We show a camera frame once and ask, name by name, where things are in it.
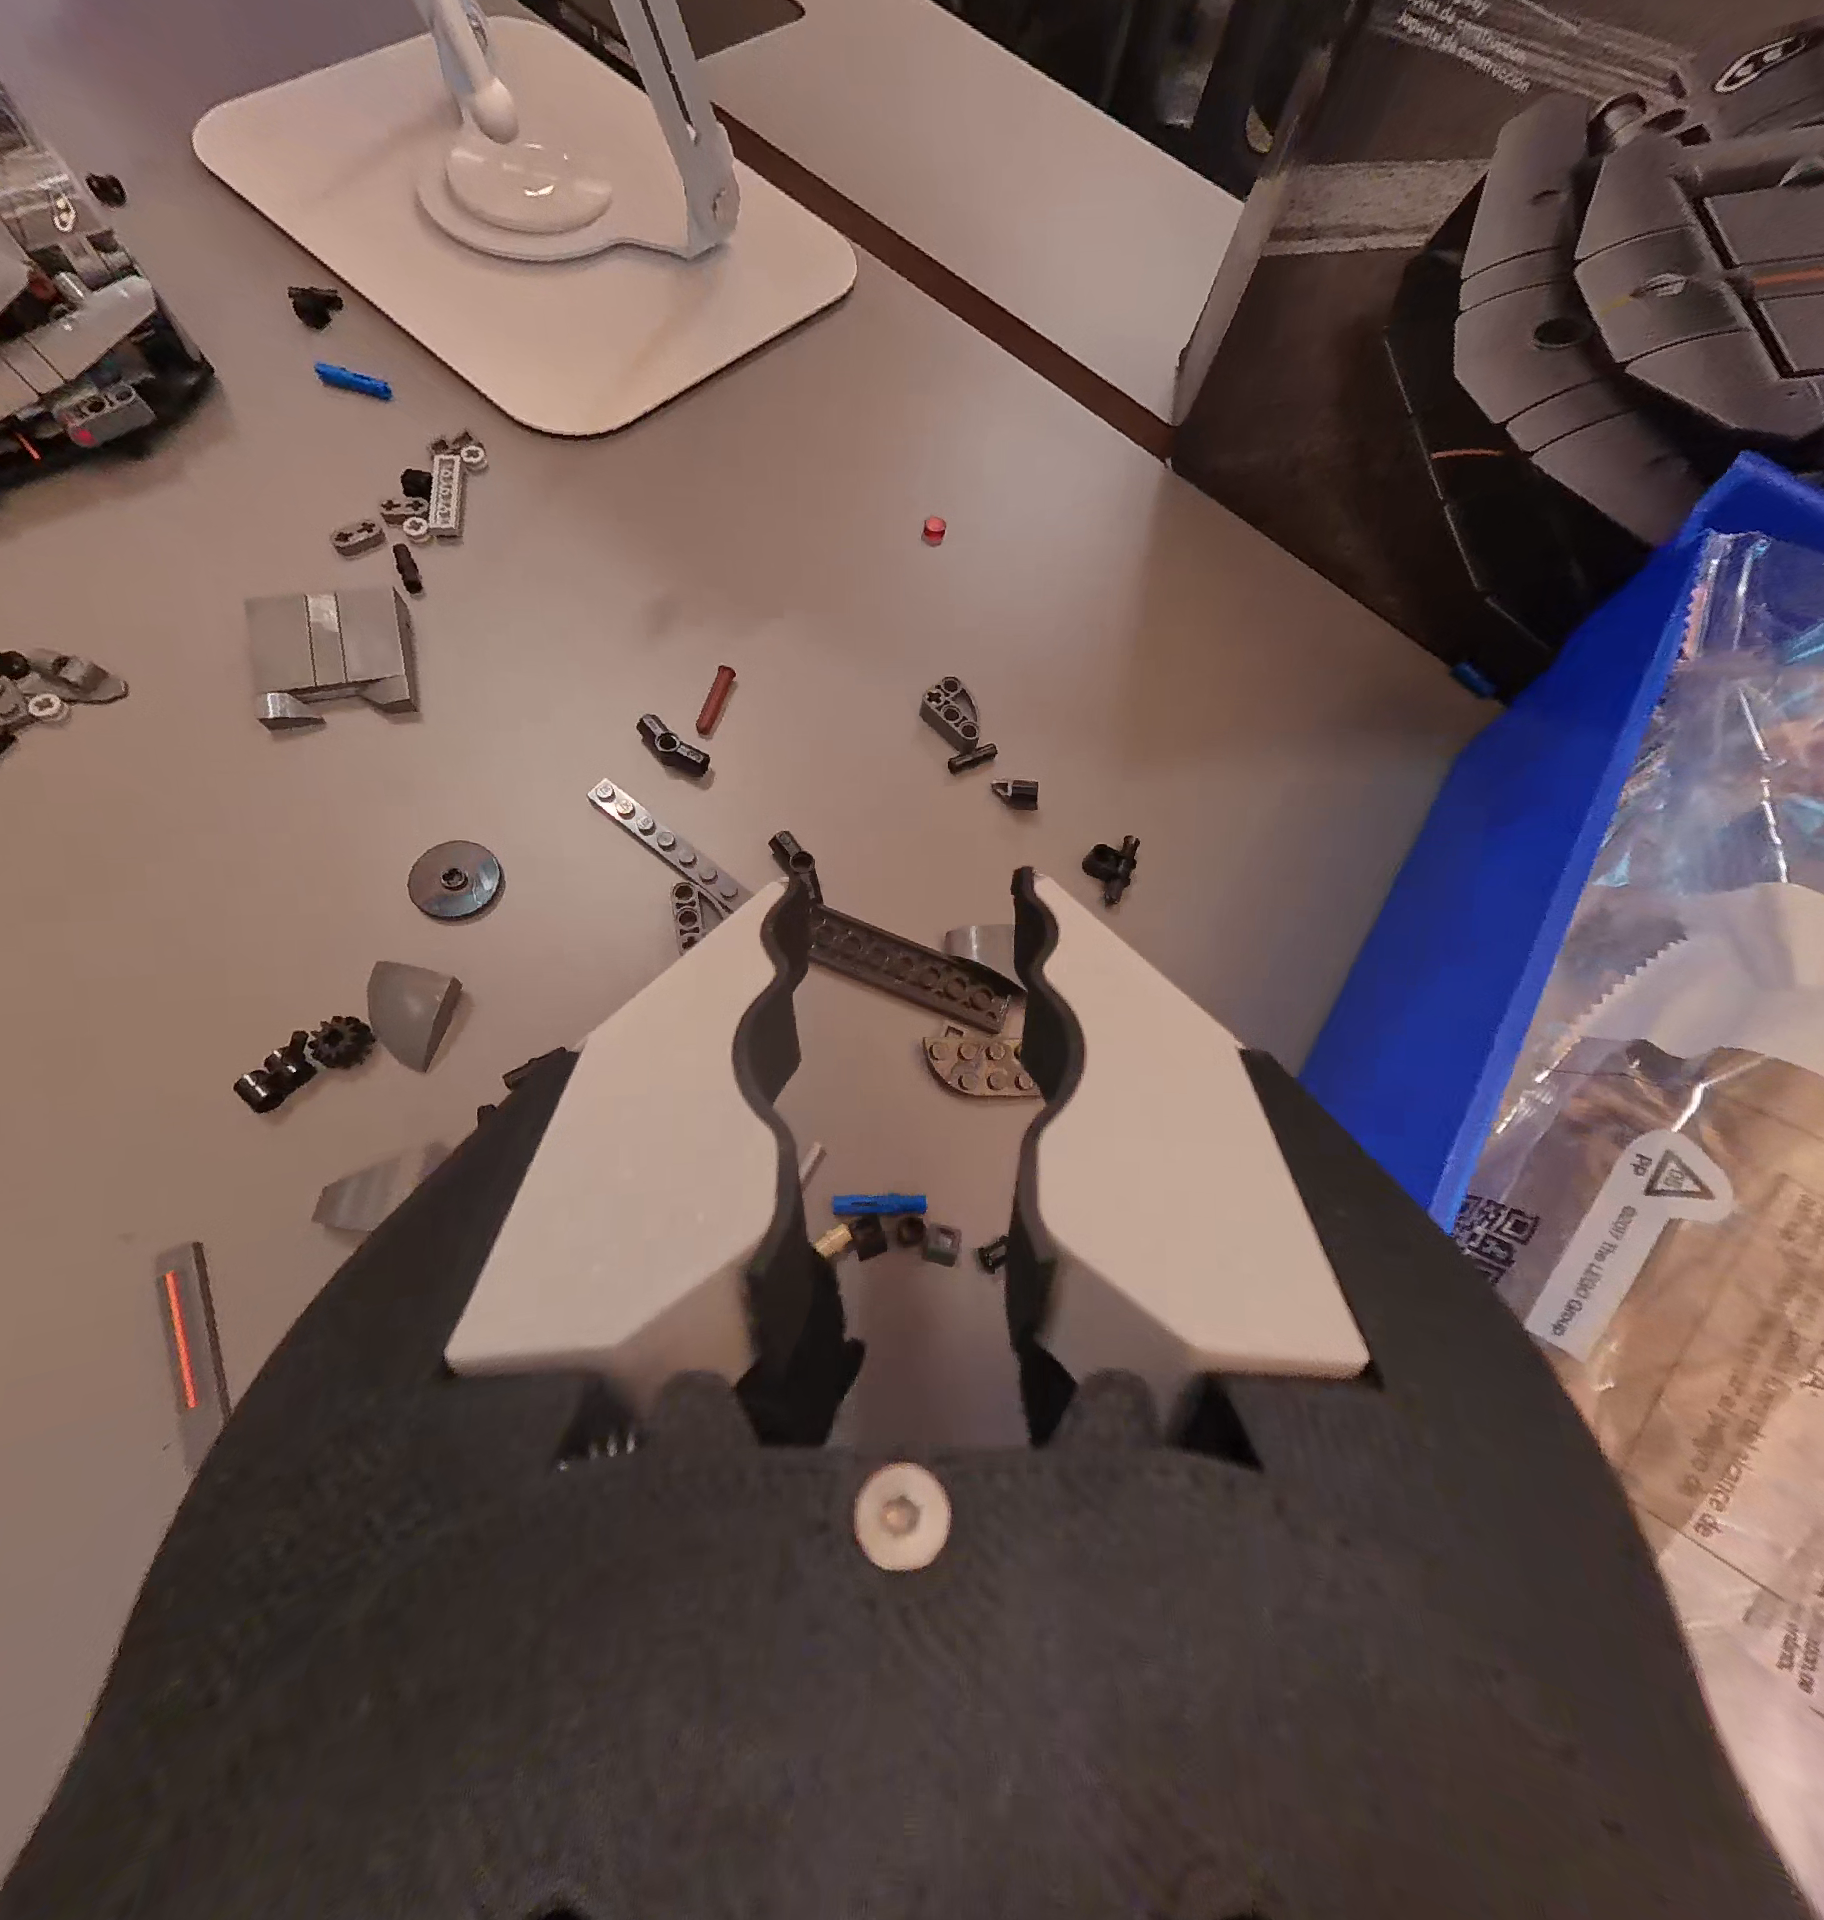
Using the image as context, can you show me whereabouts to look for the grey lego car model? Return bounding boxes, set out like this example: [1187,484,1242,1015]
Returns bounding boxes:
[0,0,216,518]

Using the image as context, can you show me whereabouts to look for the long grey tile orange stripe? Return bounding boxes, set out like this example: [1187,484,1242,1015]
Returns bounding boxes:
[155,1243,231,1465]

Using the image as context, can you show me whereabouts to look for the dark grey lego panel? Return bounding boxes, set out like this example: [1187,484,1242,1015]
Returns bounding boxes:
[244,585,423,733]

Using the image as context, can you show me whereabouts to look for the blue plastic storage bin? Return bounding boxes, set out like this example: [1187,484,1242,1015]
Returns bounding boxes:
[1298,450,1824,1247]

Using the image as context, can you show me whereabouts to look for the black round lego disc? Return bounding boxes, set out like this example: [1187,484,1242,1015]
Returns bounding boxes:
[406,840,504,920]

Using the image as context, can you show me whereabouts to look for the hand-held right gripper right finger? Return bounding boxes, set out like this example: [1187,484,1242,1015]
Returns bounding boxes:
[1001,865,1376,1428]

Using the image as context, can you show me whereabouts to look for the wooden and white book stand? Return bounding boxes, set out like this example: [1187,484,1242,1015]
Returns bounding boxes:
[409,0,743,269]

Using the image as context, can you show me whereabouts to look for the pile of loose lego pieces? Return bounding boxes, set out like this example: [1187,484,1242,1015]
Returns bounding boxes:
[234,664,1147,1277]

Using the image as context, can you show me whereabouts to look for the cluster of small lego connectors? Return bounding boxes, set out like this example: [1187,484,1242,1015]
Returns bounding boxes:
[331,433,492,593]

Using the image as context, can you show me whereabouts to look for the white rounded base plate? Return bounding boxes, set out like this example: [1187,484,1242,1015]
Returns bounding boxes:
[193,16,858,439]

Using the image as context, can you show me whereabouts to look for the black lego set box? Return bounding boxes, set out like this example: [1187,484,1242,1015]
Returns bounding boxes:
[1174,0,1824,700]

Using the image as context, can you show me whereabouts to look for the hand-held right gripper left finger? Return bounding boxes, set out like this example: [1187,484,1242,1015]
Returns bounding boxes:
[442,873,824,1428]

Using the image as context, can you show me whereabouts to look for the clear plastic lego bag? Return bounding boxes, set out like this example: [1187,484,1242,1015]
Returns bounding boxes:
[1467,525,1824,1920]

